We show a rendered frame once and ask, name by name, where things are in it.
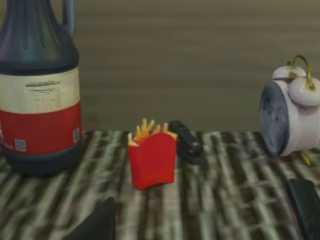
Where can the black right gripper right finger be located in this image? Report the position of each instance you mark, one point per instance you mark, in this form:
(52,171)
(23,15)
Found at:
(305,205)

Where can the red french fries box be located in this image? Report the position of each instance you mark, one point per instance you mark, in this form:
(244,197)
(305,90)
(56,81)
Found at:
(151,160)

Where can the dark sauce jug red label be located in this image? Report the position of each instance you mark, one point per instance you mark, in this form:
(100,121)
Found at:
(37,100)

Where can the white twin-bell alarm clock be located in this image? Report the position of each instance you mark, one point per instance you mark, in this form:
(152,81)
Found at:
(290,112)

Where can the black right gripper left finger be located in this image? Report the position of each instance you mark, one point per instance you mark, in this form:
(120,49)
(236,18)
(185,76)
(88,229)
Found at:
(97,222)

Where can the black stapler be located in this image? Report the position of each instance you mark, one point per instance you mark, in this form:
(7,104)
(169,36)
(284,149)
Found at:
(187,143)

